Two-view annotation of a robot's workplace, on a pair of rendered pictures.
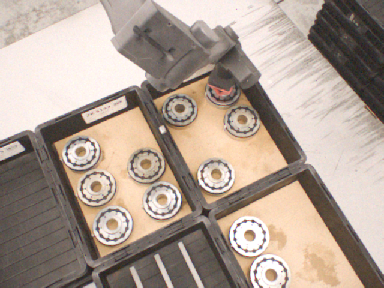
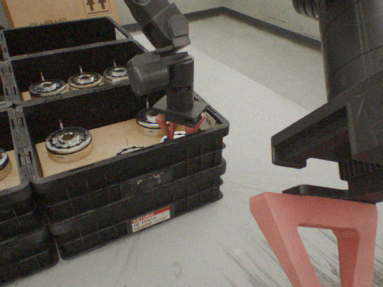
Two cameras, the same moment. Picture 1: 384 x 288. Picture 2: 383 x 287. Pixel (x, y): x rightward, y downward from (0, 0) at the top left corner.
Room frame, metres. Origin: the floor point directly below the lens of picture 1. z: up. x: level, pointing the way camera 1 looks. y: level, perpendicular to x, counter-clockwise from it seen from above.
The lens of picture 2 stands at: (0.63, -0.71, 1.32)
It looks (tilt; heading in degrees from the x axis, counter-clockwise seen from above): 37 degrees down; 91
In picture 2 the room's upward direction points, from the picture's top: straight up
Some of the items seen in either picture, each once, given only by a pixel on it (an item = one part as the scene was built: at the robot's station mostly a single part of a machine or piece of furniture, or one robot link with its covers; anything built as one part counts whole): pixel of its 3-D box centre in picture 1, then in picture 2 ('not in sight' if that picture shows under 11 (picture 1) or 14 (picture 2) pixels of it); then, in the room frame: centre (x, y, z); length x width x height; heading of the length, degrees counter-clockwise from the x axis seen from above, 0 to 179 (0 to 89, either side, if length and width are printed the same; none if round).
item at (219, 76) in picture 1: (227, 66); (180, 97); (0.59, -0.09, 0.98); 0.10 x 0.07 x 0.07; 156
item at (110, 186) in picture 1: (96, 187); (85, 79); (0.28, 0.24, 0.86); 0.10 x 0.10 x 0.01
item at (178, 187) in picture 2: not in sight; (128, 173); (0.45, -0.08, 0.76); 0.40 x 0.30 x 0.12; 29
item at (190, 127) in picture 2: not in sight; (185, 127); (0.60, -0.09, 0.91); 0.07 x 0.07 x 0.09; 66
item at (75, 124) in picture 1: (119, 175); (90, 85); (0.31, 0.18, 0.87); 0.40 x 0.30 x 0.11; 29
